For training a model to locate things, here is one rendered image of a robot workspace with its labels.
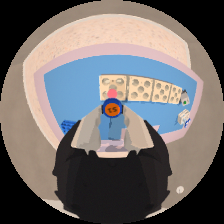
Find beige sloped desk with green button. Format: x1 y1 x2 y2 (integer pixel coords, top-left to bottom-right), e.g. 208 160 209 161
179 90 190 106

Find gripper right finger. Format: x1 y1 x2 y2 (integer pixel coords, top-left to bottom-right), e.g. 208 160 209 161
122 105 172 176

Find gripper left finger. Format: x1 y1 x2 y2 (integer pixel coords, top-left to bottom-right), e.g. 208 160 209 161
52 105 103 177

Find light blue bench mat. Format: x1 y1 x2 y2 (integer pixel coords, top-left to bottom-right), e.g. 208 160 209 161
44 55 197 140

